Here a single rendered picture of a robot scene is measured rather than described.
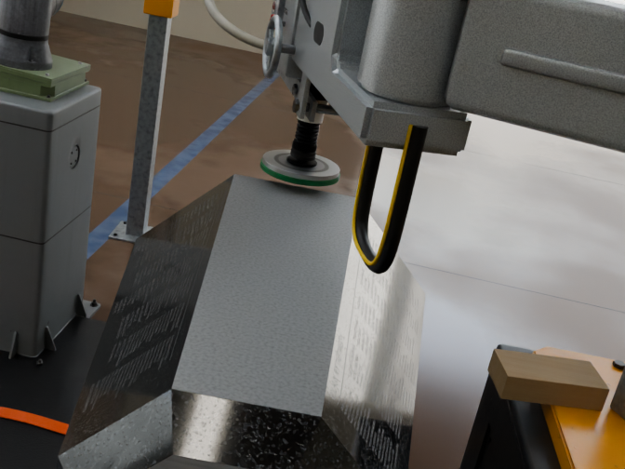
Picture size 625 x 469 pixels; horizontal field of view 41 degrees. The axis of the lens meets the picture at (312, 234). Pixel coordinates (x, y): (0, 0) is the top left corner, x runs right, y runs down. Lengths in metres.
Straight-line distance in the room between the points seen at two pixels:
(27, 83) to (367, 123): 1.45
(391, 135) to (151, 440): 0.65
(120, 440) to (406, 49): 0.79
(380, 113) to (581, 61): 0.34
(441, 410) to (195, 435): 1.83
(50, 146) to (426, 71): 1.43
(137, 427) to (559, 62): 0.88
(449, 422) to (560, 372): 1.34
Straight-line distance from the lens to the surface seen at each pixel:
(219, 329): 1.48
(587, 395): 1.66
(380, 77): 1.48
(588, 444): 1.57
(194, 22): 8.76
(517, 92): 1.44
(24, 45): 2.71
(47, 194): 2.66
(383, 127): 1.46
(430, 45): 1.46
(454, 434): 2.92
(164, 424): 1.30
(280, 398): 1.32
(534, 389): 1.61
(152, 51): 3.61
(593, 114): 1.44
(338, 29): 1.72
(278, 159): 2.25
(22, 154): 2.64
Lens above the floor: 1.57
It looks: 22 degrees down
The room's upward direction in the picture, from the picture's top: 11 degrees clockwise
